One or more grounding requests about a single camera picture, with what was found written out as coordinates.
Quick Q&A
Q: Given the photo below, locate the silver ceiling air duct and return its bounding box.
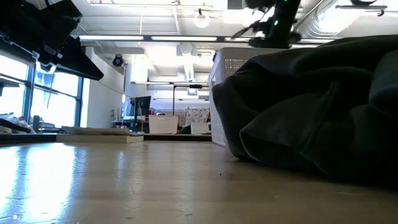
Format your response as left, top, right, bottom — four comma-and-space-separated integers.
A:
294, 0, 352, 40

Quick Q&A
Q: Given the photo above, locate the black computer monitor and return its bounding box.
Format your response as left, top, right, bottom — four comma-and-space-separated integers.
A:
129, 95, 152, 131

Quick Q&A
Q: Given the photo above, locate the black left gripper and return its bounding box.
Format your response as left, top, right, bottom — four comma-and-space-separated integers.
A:
0, 0, 105, 82

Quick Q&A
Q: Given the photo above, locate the black stand with bar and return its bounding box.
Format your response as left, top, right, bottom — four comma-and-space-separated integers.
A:
172, 83, 210, 116

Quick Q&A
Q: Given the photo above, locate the round globe ceiling lamp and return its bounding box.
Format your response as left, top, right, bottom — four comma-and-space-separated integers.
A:
192, 8, 211, 29

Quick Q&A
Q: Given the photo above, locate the charcoal zip hoodie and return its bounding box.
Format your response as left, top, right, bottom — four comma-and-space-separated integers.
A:
211, 34, 398, 184

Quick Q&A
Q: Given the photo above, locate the small dark cup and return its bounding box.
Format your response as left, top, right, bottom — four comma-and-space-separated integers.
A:
32, 114, 42, 132

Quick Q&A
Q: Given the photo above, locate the long ceiling light rail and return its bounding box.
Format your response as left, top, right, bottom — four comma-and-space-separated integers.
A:
77, 34, 338, 44

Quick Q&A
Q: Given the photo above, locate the small white box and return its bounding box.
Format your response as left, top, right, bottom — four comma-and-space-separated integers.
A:
190, 122, 210, 135

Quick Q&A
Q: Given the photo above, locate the dark window frame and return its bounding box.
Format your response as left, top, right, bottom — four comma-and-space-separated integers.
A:
0, 46, 85, 129

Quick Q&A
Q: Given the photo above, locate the white crumpled clutter pile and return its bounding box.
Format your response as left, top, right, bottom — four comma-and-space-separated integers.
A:
0, 112, 34, 134

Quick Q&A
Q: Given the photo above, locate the flat beige board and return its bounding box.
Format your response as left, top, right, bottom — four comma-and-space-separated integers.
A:
55, 125, 144, 144

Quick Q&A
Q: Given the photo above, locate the overhead camera mount bar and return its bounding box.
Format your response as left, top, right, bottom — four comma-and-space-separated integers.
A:
335, 0, 388, 10

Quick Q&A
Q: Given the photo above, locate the patterned white cushion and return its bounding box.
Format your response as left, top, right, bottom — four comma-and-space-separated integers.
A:
184, 106, 211, 125

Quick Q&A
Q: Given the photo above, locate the white plastic storage bin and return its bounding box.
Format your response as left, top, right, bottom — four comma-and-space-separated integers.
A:
148, 114, 180, 135

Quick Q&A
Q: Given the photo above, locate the white perforated laundry basket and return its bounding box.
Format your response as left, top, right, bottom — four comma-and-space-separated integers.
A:
207, 46, 282, 147

